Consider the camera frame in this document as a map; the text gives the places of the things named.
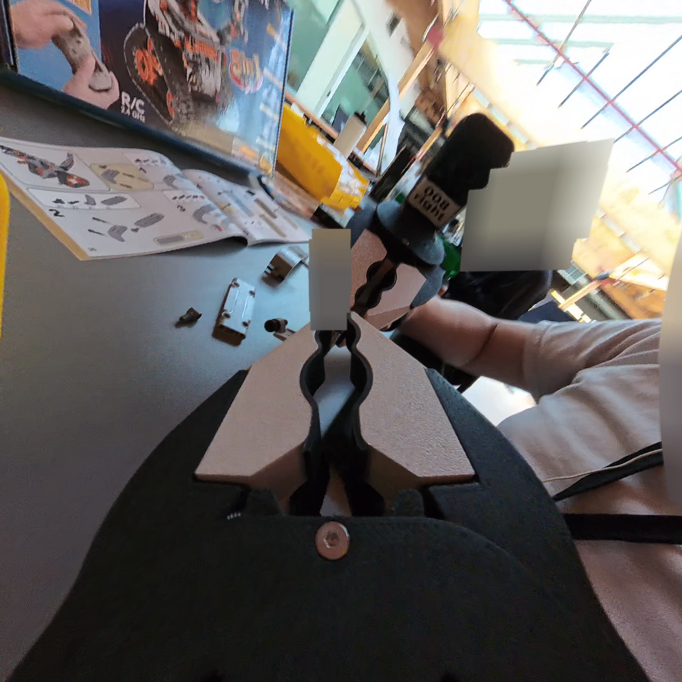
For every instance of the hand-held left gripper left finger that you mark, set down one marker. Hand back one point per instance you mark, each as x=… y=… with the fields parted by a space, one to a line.
x=255 y=421

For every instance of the grey desk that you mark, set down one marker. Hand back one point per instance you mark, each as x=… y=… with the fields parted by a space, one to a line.
x=80 y=426

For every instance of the white bottle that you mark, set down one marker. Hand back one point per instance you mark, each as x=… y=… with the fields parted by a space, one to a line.
x=349 y=136

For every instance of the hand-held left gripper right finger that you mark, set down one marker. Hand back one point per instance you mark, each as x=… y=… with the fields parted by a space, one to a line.
x=410 y=421

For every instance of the black carton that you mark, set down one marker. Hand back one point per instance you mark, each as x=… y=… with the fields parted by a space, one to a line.
x=394 y=170

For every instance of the instruction booklet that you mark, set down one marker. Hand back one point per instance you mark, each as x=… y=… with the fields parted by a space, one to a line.
x=133 y=202

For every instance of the blue toy robot box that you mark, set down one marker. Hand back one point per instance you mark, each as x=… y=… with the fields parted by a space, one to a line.
x=186 y=69

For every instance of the green bin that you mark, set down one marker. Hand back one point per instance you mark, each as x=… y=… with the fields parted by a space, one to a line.
x=450 y=261

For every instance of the person's right forearm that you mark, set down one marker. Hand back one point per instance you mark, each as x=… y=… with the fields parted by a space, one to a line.
x=463 y=335

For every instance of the yellow plastic bin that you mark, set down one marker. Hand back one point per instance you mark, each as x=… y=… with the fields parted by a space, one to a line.
x=3 y=255
x=309 y=160

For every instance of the person's white shirt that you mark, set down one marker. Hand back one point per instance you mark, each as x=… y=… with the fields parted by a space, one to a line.
x=586 y=399

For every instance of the black pin with beige axle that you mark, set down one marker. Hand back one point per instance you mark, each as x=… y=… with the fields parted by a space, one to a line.
x=277 y=326

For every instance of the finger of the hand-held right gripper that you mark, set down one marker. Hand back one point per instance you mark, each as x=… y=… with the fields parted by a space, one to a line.
x=366 y=258
x=399 y=290

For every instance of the small grey toy connector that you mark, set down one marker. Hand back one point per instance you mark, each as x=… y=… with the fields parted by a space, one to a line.
x=189 y=317

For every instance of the grey toy panel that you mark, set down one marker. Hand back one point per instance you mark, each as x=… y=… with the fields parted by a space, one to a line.
x=234 y=311

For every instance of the grey curved toy part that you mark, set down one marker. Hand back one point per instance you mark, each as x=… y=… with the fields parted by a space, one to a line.
x=285 y=264

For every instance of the printed manual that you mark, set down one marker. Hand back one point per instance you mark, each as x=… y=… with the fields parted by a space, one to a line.
x=287 y=194

